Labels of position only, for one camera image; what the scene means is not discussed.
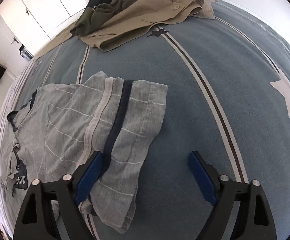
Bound grey striped t-shirt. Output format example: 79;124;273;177
0;72;168;233

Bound striped blue bed sheet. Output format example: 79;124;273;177
3;1;290;239

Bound white door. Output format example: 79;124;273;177
0;15;28;79

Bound white wardrobe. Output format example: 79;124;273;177
0;0;89;43

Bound beige trousers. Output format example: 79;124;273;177
34;0;217;59

